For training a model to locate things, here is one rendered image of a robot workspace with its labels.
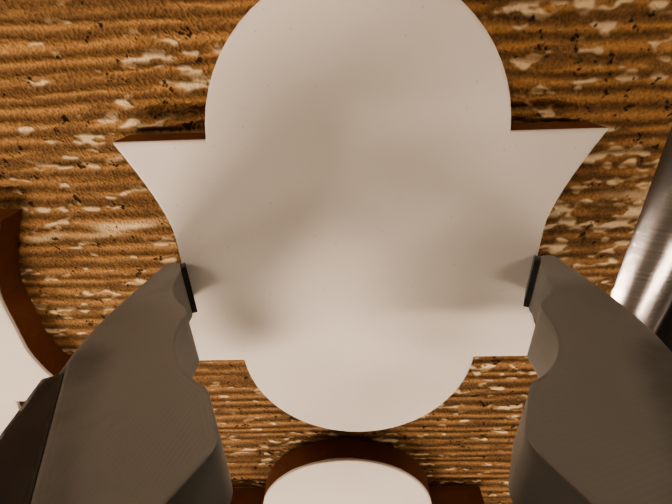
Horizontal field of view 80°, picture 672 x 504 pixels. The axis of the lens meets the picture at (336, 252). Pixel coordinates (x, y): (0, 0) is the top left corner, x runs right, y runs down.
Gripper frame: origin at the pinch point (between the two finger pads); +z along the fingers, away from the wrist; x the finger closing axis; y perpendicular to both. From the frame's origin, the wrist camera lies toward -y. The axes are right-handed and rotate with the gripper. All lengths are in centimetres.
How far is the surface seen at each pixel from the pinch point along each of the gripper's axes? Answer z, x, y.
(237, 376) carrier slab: 0.7, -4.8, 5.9
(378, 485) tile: -0.5, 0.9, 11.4
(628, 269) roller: 2.8, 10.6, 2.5
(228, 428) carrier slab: 0.7, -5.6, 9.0
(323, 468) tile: -0.5, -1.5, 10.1
